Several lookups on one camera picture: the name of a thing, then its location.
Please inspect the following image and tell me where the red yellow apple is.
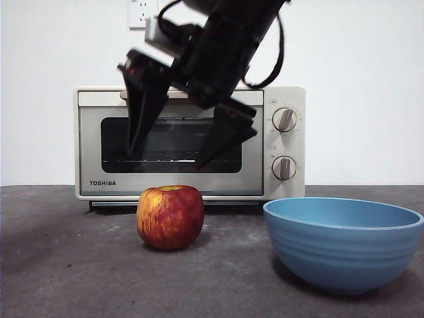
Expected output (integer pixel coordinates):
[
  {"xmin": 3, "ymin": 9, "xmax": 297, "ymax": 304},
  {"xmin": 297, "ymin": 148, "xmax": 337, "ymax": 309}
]
[{"xmin": 136, "ymin": 185, "xmax": 205, "ymax": 251}]

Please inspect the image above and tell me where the grey oven crumb tray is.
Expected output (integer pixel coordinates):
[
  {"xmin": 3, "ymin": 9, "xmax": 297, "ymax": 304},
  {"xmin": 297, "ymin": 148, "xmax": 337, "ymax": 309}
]
[{"xmin": 91, "ymin": 200, "xmax": 260, "ymax": 207}]

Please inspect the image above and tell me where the cream toaster oven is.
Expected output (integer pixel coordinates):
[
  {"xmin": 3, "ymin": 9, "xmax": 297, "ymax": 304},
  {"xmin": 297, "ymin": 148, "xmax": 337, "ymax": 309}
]
[{"xmin": 74, "ymin": 86, "xmax": 306, "ymax": 213}]

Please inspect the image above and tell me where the pale grey right wrist camera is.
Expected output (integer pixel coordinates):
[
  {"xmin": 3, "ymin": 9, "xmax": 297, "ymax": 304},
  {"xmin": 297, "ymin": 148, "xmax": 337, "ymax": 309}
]
[{"xmin": 144, "ymin": 16, "xmax": 178, "ymax": 57}]

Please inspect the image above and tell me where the blue ribbed bowl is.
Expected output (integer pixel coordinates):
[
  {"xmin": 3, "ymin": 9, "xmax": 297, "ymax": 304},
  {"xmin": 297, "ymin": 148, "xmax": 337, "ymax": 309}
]
[{"xmin": 262, "ymin": 197, "xmax": 424, "ymax": 295}]

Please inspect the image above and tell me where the white wall socket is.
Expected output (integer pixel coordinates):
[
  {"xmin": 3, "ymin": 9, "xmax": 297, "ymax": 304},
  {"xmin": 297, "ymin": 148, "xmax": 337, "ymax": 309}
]
[{"xmin": 128, "ymin": 0, "xmax": 159, "ymax": 30}]

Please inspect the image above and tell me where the timer knob with beige grip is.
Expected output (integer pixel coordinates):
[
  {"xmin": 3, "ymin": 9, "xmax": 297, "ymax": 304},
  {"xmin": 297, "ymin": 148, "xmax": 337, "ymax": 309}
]
[{"xmin": 271, "ymin": 155, "xmax": 297, "ymax": 182}]

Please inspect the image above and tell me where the temperature knob with beige grip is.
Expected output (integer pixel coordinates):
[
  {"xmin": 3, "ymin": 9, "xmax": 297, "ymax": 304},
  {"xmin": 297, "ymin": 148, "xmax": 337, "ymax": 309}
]
[{"xmin": 272, "ymin": 107, "xmax": 298, "ymax": 133}]

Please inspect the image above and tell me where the short black camera cable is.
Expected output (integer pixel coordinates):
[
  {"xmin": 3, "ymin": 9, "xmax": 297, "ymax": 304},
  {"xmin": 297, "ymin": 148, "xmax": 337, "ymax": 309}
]
[{"xmin": 157, "ymin": 0, "xmax": 203, "ymax": 37}]

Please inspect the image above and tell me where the metal wire oven rack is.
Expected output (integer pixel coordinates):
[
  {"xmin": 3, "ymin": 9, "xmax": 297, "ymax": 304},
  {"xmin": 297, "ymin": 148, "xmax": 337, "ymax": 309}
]
[{"xmin": 102, "ymin": 158, "xmax": 242, "ymax": 164}]

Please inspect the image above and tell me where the long looped black cable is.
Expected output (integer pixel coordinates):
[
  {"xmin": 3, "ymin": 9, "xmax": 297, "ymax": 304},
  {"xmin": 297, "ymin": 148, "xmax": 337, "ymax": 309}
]
[{"xmin": 242, "ymin": 11, "xmax": 286, "ymax": 89}]

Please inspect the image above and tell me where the glass oven door with handle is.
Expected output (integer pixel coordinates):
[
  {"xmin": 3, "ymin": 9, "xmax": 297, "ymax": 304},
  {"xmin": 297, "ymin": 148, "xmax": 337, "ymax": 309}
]
[{"xmin": 78, "ymin": 90, "xmax": 264, "ymax": 197}]

